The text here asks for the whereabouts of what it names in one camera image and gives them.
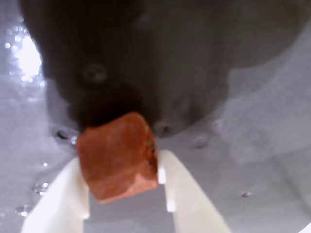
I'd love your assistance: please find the red cube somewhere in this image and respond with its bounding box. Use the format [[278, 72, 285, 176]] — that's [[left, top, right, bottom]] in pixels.
[[76, 111, 160, 204]]

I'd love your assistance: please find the black glossy mat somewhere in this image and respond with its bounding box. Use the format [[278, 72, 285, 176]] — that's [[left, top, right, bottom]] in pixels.
[[0, 0, 311, 233]]

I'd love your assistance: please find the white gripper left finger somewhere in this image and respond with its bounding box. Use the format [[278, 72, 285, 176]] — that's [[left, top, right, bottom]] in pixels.
[[20, 157, 90, 233]]

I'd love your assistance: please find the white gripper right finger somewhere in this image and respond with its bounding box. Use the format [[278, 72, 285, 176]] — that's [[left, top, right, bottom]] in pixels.
[[157, 150, 232, 233]]

